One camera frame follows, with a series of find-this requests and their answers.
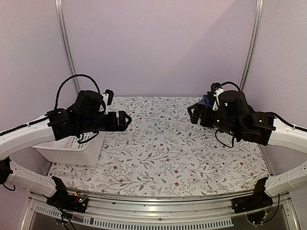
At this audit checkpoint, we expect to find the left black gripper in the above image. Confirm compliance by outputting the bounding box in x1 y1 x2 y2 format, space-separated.
78 110 131 134

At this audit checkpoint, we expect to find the blue plaid shirt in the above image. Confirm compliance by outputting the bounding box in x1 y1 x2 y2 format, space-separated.
198 95 213 106

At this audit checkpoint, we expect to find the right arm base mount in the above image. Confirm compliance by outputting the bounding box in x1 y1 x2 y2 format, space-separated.
231 191 273 214

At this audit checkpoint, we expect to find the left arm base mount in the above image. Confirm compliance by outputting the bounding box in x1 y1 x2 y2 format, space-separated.
47 191 88 213

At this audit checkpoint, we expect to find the aluminium front rail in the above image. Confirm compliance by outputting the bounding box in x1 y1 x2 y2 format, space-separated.
21 192 303 230

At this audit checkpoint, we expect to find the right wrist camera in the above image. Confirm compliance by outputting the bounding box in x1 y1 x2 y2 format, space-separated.
208 83 225 111

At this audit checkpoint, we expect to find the floral patterned table cloth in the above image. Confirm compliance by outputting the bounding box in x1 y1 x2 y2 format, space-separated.
48 97 269 197

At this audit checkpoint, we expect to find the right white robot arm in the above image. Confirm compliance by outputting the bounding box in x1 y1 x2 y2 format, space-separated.
188 88 307 153

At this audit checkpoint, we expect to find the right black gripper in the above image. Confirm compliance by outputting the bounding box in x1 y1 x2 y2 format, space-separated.
188 103 240 138

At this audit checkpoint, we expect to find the right aluminium frame post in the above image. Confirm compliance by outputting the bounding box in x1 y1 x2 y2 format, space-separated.
239 0 264 91

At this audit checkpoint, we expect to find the left aluminium frame post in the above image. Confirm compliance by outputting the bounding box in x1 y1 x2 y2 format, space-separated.
54 0 81 93

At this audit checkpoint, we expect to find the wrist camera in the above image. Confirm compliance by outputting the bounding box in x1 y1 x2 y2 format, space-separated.
208 83 225 111
102 89 114 115

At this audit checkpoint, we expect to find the white plastic basket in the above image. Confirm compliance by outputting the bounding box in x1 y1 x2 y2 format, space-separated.
33 132 105 166

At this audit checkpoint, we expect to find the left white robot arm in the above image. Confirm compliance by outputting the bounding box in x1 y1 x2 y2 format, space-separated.
0 89 132 208

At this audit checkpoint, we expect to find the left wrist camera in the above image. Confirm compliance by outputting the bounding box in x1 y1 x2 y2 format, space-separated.
102 89 114 115

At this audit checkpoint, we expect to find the aluminium frame post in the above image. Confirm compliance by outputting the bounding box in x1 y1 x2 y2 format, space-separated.
239 0 264 91
54 0 81 93

